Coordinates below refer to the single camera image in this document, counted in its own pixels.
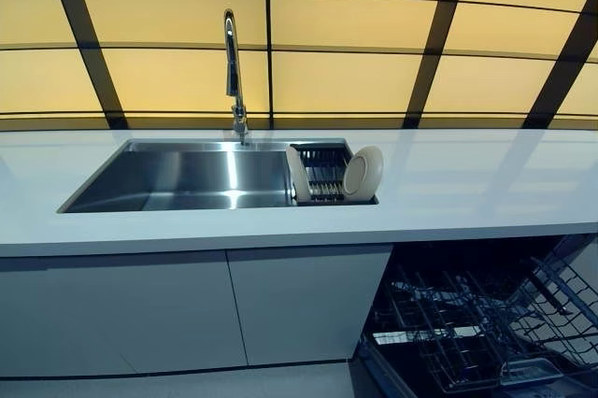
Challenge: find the cream ceramic plate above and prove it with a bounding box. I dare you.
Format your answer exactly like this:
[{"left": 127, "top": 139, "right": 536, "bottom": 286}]
[
  {"left": 285, "top": 145, "right": 312, "bottom": 202},
  {"left": 342, "top": 145, "right": 386, "bottom": 197}
]

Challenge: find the open built-in dishwasher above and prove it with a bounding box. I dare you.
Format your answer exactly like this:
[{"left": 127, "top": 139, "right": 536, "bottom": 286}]
[{"left": 353, "top": 231, "right": 598, "bottom": 398}]

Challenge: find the grey dishwasher cutlery tray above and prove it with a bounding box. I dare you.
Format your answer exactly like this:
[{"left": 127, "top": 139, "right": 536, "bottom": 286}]
[{"left": 501, "top": 357, "right": 564, "bottom": 391}]

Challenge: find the black dish drying rack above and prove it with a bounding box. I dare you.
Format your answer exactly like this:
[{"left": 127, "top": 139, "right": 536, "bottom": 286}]
[{"left": 285, "top": 139, "right": 380, "bottom": 207}]

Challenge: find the stainless steel sink basin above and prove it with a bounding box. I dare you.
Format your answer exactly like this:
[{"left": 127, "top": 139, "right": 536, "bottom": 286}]
[{"left": 57, "top": 137, "right": 381, "bottom": 215}]

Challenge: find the chrome gooseneck kitchen faucet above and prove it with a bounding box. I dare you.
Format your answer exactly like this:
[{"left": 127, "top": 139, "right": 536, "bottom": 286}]
[{"left": 222, "top": 7, "right": 252, "bottom": 148}]

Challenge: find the narrow white cabinet door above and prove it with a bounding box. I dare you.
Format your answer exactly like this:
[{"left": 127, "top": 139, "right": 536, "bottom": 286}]
[{"left": 225, "top": 245, "right": 394, "bottom": 369}]

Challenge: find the wide white cabinet door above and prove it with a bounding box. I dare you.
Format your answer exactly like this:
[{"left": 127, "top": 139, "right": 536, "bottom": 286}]
[{"left": 0, "top": 249, "right": 249, "bottom": 378}]

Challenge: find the dark wire lower dishwasher rack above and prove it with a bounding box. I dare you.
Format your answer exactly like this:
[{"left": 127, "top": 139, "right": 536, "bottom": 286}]
[{"left": 381, "top": 261, "right": 564, "bottom": 395}]

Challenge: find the dark wire dishwasher rack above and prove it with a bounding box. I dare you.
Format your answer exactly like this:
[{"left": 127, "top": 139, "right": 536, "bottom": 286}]
[
  {"left": 511, "top": 246, "right": 598, "bottom": 353},
  {"left": 381, "top": 261, "right": 564, "bottom": 395}
]

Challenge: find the dark wire upper dishwasher rack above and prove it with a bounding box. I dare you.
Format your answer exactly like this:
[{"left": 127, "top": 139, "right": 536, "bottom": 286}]
[{"left": 511, "top": 246, "right": 598, "bottom": 353}]

